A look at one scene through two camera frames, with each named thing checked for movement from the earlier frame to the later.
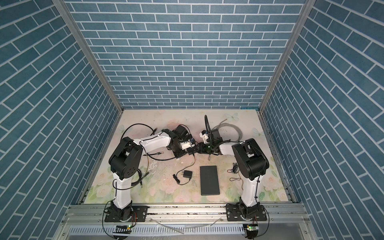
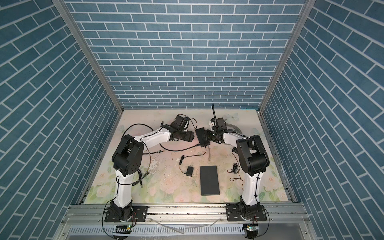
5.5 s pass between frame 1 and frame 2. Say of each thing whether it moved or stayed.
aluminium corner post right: stayed
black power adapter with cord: moved
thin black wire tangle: stayed
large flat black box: stayed
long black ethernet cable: moved
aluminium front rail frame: stayed
